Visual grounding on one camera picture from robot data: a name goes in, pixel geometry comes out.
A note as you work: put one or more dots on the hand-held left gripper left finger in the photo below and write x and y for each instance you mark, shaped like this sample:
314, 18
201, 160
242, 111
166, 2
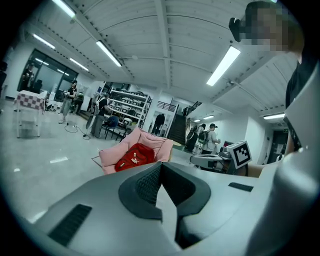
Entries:
100, 200

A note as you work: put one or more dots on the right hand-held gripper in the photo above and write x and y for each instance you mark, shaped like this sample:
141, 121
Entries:
240, 155

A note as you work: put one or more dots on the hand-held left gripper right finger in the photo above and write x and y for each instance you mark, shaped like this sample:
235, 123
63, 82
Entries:
220, 200

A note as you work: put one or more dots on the pink cushioned lounge chair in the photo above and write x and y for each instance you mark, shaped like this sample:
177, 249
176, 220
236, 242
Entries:
150, 142

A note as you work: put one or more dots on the red backpack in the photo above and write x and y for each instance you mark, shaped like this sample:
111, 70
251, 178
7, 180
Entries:
136, 157

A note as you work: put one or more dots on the dark staircase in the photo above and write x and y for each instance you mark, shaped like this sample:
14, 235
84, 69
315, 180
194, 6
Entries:
180, 125

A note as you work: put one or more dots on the standing fan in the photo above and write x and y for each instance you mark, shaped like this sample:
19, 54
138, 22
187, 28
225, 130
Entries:
88, 125

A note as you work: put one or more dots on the blue chair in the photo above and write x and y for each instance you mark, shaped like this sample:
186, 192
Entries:
112, 123

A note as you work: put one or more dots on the ceiling light tube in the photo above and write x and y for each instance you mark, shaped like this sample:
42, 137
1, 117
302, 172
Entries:
223, 65
79, 64
44, 41
108, 53
274, 116
64, 8

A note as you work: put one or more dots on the white storage shelf rack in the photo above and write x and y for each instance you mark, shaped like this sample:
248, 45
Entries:
130, 107

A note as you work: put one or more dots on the white table with checkered cloth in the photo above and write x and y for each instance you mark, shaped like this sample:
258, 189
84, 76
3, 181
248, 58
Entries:
30, 102

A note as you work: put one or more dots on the person's black star-print T-shirt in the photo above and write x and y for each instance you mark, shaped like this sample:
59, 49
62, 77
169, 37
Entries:
297, 85

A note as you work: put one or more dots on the person's head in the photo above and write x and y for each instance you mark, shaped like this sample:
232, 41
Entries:
272, 25

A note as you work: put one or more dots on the black head-worn camera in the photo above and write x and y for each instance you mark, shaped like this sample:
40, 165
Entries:
236, 28

